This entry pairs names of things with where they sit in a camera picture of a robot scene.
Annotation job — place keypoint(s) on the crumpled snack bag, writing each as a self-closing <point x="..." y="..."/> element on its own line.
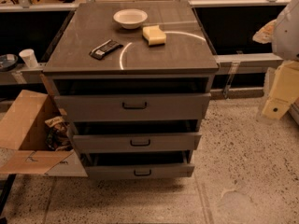
<point x="57" y="138"/>

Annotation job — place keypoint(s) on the metal shelf rail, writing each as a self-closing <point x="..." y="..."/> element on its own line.
<point x="255" y="63"/>

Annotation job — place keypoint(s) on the grey drawer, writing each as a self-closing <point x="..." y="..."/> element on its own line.
<point x="136" y="142"/>
<point x="133" y="107"/>
<point x="173" y="170"/>

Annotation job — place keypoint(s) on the white bowl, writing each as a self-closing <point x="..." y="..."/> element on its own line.
<point x="130" y="18"/>

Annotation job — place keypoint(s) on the dark round lid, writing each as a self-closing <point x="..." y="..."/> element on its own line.
<point x="8" y="62"/>

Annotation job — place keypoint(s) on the grey bottom drawer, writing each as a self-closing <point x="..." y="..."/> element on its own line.
<point x="173" y="170"/>

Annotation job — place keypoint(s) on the yellow sponge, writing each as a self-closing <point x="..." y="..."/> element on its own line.
<point x="154" y="35"/>

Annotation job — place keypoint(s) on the grey top drawer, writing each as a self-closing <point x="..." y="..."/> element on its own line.
<point x="133" y="107"/>

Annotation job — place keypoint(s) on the white paper cup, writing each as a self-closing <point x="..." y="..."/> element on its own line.
<point x="28" y="56"/>

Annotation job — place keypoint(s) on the open cardboard box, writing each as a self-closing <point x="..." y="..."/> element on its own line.
<point x="23" y="130"/>

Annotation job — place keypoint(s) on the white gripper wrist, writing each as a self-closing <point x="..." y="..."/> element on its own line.
<point x="286" y="36"/>

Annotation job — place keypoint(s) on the black snack bar wrapper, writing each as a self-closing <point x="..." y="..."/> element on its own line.
<point x="103" y="50"/>

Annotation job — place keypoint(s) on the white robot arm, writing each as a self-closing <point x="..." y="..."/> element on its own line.
<point x="283" y="34"/>

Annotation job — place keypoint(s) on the grey drawer cabinet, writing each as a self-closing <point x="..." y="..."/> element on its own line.
<point x="183" y="64"/>

